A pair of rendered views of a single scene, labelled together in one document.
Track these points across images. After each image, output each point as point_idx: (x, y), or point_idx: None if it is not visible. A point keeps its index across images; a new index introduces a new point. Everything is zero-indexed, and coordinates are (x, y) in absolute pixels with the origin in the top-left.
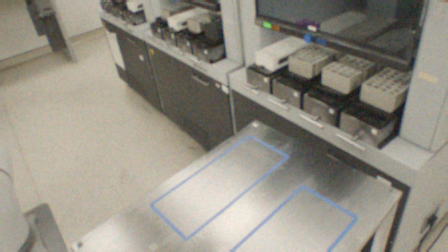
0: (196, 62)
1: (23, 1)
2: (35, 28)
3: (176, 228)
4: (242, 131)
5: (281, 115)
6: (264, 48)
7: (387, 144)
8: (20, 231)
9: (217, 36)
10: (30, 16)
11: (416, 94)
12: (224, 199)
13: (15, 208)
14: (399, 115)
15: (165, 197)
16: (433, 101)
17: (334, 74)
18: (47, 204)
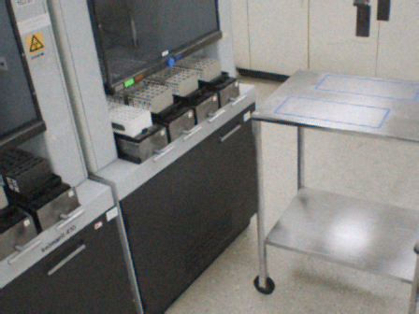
0: (79, 215)
1: (365, 5)
2: (369, 27)
3: (385, 114)
4: (269, 116)
5: (181, 154)
6: (119, 120)
7: None
8: None
9: (49, 170)
10: (370, 15)
11: (223, 50)
12: (347, 107)
13: None
14: None
15: (367, 124)
16: (229, 48)
17: (187, 79)
18: (415, 244)
